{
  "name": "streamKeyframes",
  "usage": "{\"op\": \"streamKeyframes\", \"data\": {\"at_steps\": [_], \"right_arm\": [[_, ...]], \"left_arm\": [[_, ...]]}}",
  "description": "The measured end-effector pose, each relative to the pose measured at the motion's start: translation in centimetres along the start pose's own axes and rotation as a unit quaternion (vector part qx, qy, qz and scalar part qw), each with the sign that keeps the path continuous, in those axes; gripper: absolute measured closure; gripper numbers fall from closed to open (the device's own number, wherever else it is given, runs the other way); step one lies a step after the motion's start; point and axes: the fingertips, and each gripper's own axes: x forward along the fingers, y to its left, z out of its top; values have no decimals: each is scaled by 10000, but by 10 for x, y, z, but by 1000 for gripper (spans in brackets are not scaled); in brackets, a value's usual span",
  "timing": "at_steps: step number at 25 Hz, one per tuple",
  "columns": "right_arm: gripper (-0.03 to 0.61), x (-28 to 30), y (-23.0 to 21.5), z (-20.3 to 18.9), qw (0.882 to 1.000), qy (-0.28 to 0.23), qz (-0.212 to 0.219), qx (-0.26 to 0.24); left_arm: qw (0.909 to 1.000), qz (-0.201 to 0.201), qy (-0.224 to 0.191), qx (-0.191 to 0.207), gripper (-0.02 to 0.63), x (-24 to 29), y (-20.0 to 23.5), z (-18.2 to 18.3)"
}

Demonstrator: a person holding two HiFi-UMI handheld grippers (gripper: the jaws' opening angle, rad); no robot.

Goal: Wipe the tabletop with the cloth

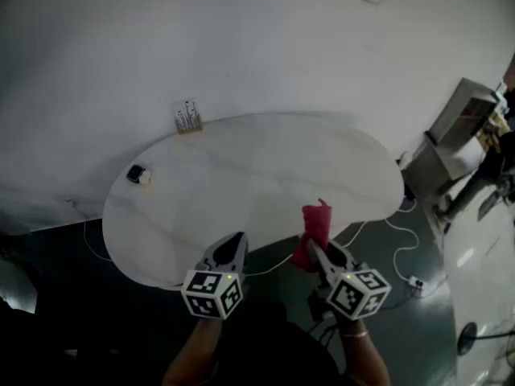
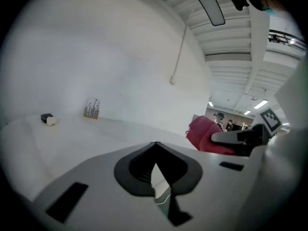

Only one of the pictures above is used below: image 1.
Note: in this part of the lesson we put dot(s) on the person's left forearm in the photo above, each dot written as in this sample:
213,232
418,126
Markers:
193,352

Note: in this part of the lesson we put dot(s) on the grey metal cabinet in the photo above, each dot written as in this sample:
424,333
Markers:
446,135

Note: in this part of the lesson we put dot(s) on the person's dark clothing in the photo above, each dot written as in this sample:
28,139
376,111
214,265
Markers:
281,356

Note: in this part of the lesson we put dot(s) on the red cloth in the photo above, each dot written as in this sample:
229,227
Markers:
318,219

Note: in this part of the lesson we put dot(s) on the black stand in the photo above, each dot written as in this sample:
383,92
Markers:
466,195

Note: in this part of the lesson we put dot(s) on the white oval table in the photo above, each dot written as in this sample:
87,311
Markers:
241,175

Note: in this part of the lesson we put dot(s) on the black square smartwatch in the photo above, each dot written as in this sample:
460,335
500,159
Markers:
134,173

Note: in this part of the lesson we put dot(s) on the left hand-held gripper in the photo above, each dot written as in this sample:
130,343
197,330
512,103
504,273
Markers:
209,292

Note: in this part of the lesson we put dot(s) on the printed card in wooden stand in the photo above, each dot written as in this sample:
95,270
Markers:
187,117

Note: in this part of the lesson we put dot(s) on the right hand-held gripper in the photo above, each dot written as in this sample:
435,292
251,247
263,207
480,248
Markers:
358,294

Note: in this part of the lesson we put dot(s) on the person's right forearm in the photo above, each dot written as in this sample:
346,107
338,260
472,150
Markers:
364,360

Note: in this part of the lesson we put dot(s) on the black round base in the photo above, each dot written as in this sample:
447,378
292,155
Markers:
466,338

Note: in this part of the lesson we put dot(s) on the small white object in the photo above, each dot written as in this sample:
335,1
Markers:
404,159

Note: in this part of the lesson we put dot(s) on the white power strip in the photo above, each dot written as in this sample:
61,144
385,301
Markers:
417,282

